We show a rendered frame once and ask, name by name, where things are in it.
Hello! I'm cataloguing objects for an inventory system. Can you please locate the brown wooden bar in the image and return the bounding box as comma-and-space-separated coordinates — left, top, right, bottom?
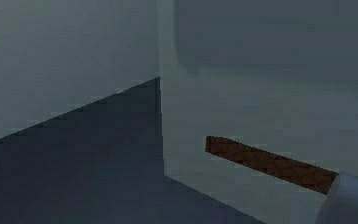
204, 135, 340, 196

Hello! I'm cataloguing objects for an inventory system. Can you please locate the pale grey rounded object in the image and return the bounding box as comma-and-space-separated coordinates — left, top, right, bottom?
314, 171, 358, 224

